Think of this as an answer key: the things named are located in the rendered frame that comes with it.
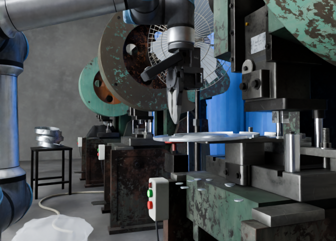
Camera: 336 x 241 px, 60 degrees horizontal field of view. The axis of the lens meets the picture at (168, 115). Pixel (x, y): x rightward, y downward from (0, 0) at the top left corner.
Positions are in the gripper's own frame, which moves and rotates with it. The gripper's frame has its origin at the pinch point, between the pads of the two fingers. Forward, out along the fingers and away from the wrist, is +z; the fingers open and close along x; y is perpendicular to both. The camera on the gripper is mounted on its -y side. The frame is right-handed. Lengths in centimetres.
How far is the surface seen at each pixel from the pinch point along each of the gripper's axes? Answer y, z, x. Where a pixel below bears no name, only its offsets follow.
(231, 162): 18.3, 12.5, 0.5
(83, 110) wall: 23, -33, 660
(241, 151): 18.5, 8.9, -4.3
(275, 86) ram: 27.9, -9.2, -7.0
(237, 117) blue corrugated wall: 146, -6, 189
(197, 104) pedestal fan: 49, -11, 86
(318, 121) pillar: 41.7, 0.5, -8.8
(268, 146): 31.3, 8.2, 0.4
